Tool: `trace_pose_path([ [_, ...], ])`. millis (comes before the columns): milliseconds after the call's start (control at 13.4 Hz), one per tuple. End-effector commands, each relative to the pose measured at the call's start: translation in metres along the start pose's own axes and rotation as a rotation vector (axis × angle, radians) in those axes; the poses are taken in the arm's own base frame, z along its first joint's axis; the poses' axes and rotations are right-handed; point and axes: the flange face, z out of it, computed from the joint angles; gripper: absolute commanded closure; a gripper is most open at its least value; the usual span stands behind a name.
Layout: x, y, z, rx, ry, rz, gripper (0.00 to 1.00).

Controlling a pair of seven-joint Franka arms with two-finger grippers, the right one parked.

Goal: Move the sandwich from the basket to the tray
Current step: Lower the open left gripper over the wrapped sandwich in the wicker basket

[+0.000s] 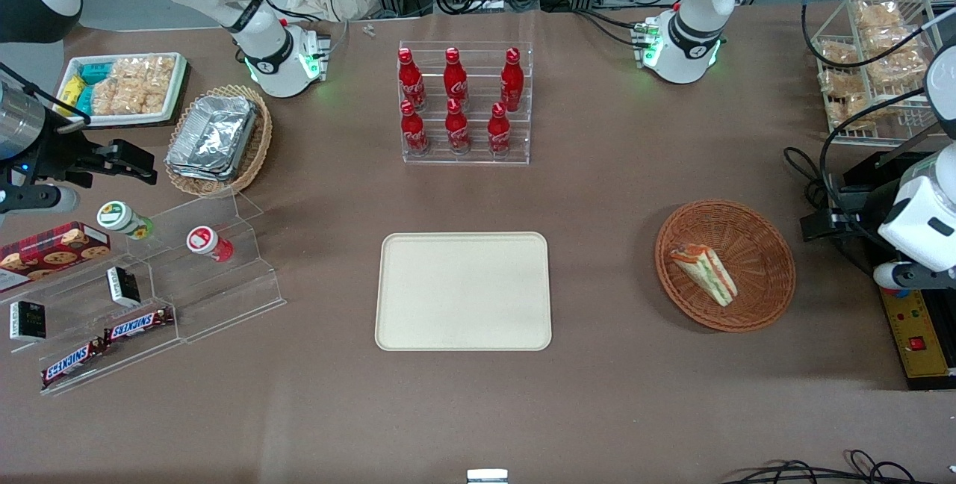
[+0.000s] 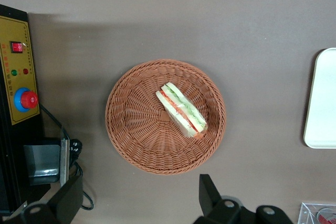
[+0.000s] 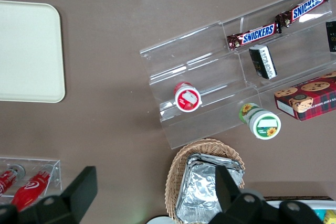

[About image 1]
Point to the small white block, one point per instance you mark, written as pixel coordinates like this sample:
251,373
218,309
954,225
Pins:
487,476

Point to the small black white box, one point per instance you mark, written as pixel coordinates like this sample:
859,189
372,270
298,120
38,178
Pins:
28,320
123,286

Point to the yellow emergency stop control box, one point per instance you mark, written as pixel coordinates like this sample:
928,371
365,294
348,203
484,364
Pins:
922,342

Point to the clear acrylic bottle rack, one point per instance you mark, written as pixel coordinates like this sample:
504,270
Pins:
478,148

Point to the bagged rice crackers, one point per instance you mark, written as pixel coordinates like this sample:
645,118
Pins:
892,51

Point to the stacked aluminium foil containers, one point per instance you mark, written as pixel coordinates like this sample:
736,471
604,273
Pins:
213,137

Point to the clear acrylic step display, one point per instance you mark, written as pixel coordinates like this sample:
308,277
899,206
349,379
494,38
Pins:
224,297

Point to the triangular sandwich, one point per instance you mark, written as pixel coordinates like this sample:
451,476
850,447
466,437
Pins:
706,272

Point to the small metal screws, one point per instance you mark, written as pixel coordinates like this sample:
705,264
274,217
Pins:
368,30

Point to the yellow snack pack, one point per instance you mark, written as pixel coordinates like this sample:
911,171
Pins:
69,90

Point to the rice cracker snack packs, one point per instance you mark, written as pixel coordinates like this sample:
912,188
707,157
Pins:
134,84

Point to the teal snack pack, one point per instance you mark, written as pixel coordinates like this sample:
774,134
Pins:
95,72

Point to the cream rectangular tray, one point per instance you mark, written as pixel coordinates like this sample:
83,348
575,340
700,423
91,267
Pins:
463,290

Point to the round brown wicker basket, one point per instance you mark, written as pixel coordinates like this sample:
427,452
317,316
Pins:
762,245

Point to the green lid drink bottle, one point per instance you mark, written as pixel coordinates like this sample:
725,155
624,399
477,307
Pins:
119,218

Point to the red cola bottle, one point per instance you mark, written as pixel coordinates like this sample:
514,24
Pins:
413,133
410,81
455,79
512,81
499,134
457,131

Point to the white rectangular snack tray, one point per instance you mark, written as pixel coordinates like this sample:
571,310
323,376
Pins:
119,119

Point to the snickers chocolate bar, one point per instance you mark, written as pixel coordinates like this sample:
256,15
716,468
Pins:
71,362
138,324

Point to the oval light wicker basket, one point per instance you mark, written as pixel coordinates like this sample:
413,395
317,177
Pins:
258,140

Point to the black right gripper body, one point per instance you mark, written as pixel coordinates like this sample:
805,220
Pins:
61,156

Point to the red lid drink bottle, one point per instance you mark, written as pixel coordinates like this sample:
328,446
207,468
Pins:
207,242

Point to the red chocolate cookie box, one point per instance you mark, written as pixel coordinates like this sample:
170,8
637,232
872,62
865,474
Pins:
52,252

